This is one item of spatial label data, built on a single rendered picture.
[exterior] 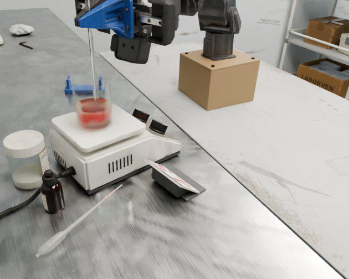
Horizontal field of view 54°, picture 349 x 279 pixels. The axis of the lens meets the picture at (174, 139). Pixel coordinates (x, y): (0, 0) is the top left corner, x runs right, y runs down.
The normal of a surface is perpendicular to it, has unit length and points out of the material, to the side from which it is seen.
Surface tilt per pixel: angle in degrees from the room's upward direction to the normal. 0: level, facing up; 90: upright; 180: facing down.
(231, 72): 90
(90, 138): 0
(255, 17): 90
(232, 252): 0
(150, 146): 90
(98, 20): 90
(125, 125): 0
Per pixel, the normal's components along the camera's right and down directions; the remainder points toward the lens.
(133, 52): -0.50, 0.12
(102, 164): 0.65, 0.42
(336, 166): 0.04, -0.85
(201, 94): -0.88, 0.22
